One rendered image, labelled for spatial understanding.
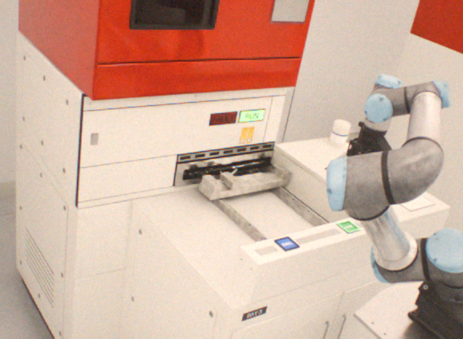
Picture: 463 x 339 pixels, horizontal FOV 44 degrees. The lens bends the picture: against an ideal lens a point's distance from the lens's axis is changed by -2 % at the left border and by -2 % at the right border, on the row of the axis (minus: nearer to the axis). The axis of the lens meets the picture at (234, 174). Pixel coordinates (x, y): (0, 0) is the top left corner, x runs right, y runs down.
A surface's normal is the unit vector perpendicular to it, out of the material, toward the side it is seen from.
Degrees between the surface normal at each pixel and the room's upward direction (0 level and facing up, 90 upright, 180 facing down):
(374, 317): 0
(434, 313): 90
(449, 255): 40
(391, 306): 0
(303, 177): 90
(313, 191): 90
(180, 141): 90
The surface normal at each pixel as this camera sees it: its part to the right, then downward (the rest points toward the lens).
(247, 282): -0.81, 0.14
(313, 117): 0.56, 0.46
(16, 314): 0.17, -0.88
